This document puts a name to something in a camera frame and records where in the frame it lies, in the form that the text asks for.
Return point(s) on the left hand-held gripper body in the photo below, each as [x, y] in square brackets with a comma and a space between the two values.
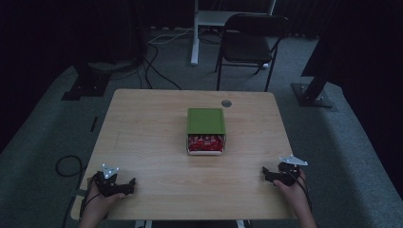
[107, 185]

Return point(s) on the white desk frame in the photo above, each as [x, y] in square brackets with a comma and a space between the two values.
[198, 28]

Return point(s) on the pile of red packets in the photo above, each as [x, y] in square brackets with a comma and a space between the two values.
[205, 143]

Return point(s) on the person's right hand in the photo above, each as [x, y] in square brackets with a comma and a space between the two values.
[293, 190]

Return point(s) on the grey round table grommet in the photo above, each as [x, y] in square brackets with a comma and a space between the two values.
[226, 103]

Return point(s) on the person's left hand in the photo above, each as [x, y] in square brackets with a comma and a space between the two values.
[100, 201]

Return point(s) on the black stand base left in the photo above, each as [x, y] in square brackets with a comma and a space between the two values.
[87, 84]

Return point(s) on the white drawer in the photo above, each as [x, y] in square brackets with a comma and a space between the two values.
[206, 152]

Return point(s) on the black stand base right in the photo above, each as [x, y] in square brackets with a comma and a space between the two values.
[312, 91]

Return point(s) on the grey round stand base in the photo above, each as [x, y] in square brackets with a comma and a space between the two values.
[109, 66]

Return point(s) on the black folding chair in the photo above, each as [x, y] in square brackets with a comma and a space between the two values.
[250, 41]

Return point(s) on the small black floor strip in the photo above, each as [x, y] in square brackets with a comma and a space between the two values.
[93, 124]

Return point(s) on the black stand base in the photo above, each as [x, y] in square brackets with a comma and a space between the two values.
[312, 91]
[87, 84]

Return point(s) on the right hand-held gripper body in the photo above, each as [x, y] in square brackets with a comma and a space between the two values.
[290, 172]

